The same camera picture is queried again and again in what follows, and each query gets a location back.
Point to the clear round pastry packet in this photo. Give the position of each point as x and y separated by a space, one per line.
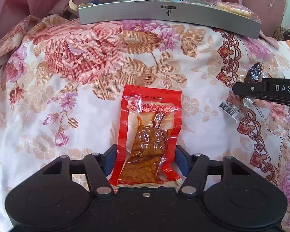
238 9

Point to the red dried tofu packet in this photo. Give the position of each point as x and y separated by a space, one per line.
150 122

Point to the dark foil candy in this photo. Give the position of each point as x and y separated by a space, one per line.
254 73

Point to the floral pink bed quilt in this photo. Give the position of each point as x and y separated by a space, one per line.
61 84

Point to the clear barcode wrapper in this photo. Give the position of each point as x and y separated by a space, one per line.
236 111

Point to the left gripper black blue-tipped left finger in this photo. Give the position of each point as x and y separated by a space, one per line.
97 168

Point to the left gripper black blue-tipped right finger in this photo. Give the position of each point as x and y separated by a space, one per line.
194 168

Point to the grey snack box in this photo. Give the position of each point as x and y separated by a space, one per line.
187 11

